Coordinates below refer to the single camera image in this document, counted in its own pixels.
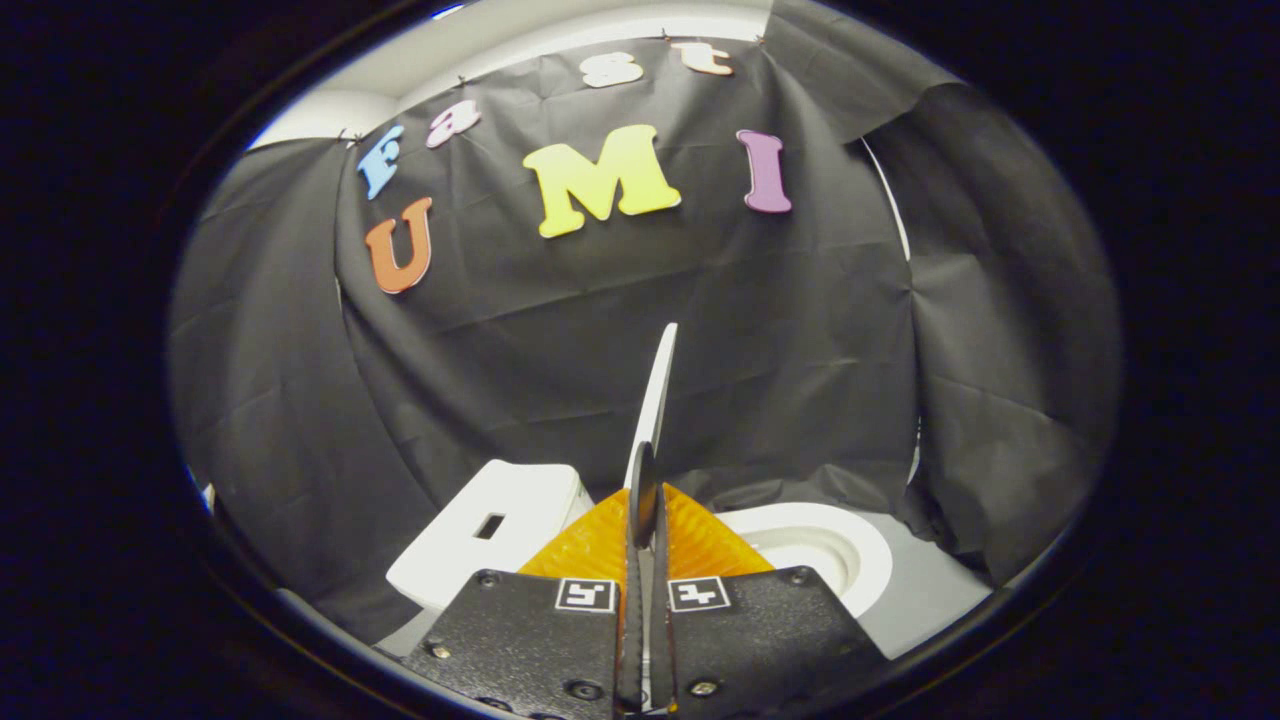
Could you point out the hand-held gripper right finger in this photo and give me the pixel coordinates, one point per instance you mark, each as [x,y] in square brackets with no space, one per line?
[760,635]

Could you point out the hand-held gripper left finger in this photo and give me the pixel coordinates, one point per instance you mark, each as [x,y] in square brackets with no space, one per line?
[530,640]

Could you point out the white toilet lid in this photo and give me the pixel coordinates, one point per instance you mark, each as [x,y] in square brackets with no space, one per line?
[655,400]

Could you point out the white toilet bowl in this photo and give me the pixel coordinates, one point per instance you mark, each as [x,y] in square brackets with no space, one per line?
[860,560]

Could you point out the white toilet tank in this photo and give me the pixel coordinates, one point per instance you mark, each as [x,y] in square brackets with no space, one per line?
[530,500]

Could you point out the black backdrop cloth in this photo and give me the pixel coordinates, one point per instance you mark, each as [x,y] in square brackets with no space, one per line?
[550,330]

